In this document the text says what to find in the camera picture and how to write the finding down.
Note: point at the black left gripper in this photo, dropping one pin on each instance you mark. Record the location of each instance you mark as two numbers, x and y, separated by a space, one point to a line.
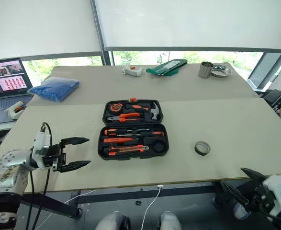
54 155

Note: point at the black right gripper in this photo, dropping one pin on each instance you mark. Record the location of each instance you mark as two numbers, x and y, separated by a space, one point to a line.
262 200

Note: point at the orange voltage tester pen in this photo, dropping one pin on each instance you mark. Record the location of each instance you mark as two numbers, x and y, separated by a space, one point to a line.
117 139

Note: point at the orange black utility knife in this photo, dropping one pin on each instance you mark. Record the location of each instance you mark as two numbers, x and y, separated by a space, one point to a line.
121 150

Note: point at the black tool case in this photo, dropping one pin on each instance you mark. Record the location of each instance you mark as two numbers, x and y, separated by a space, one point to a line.
159 119

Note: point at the grey white sneaker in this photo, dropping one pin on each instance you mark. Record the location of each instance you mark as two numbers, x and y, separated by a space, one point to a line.
239 212

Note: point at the black electrical tape roll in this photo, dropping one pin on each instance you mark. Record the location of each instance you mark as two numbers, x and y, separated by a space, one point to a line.
198 151

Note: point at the orange black tape measure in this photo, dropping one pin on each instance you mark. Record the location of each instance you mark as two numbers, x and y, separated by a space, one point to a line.
114 107

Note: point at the blue plastic bag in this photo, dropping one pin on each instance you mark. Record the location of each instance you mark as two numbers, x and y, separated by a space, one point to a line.
54 88

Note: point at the white glue gun orange trigger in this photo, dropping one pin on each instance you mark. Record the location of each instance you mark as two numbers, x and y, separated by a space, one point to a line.
13 112

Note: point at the small black floor clip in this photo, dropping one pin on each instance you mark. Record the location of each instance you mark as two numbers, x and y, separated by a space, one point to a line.
138 203

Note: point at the open dark laptop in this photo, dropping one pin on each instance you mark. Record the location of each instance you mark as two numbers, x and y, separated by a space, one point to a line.
6 81

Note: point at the stainless steel round dish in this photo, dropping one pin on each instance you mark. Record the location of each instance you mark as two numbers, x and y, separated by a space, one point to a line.
222 72

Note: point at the grey window mullion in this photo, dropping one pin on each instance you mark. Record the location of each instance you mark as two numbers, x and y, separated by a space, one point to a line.
102 36

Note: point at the stainless steel cup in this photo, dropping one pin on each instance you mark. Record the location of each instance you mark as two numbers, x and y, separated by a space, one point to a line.
205 72

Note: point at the green flat package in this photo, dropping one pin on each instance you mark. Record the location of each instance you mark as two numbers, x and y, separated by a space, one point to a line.
166 67

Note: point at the white roller blind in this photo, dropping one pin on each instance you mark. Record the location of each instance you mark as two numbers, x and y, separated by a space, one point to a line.
190 21
35 24

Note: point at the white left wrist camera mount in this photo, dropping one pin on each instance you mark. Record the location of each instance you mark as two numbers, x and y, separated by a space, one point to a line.
41 148

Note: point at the black table frame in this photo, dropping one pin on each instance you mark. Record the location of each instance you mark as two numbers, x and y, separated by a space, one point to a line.
130 196

